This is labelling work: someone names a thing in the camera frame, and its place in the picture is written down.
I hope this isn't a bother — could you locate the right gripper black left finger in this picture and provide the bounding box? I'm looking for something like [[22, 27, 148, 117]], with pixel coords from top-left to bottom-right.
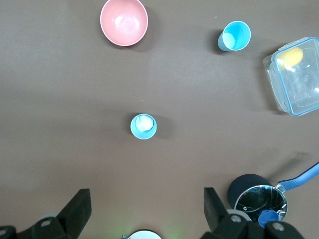
[[27, 188, 91, 239]]

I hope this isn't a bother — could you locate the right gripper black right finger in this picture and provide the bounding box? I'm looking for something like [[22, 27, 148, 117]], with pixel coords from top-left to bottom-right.
[[201, 187, 252, 239]]

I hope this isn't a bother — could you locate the blue cup with white ball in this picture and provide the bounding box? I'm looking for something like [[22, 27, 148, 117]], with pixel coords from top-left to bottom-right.
[[130, 114, 158, 140]]

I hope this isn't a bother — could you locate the small blue cap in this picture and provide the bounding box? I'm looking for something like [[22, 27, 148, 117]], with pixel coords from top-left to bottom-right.
[[258, 210, 279, 229]]

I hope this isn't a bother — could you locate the white ball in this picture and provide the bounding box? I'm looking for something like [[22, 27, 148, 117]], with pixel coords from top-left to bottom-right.
[[135, 115, 153, 132]]

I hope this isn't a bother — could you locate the clear plastic food container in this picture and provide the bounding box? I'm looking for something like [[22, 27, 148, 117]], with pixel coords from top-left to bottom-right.
[[263, 37, 319, 117]]

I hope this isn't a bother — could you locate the yellow round food piece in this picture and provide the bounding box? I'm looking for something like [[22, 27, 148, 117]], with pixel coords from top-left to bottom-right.
[[278, 47, 304, 69]]

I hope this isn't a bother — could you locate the blue plastic cup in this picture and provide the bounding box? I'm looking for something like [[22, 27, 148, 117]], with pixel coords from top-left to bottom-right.
[[217, 21, 252, 53]]

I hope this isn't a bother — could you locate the pink bowl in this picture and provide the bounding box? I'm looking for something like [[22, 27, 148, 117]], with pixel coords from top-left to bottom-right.
[[100, 0, 149, 47]]

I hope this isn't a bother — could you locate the black saucepan with blue handle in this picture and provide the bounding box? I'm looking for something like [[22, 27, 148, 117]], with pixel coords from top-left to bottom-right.
[[227, 161, 319, 229]]

